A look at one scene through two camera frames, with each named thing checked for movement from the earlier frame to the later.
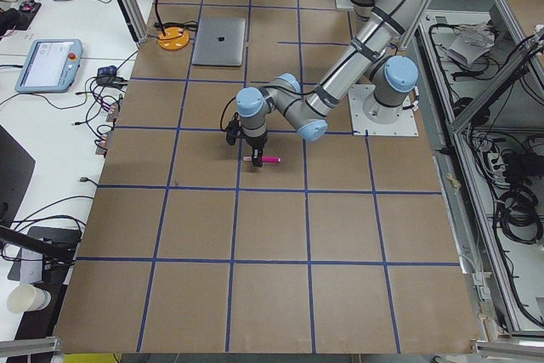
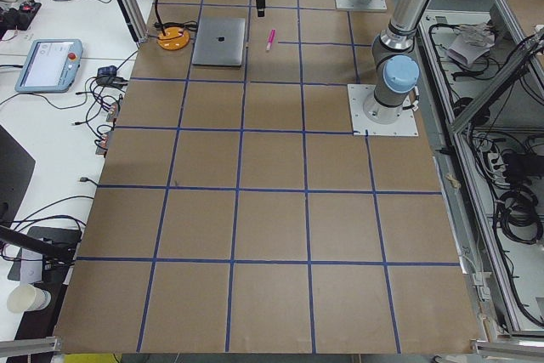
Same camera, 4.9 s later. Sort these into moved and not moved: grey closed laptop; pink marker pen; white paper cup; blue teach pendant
Moved: pink marker pen
Not moved: blue teach pendant; white paper cup; grey closed laptop
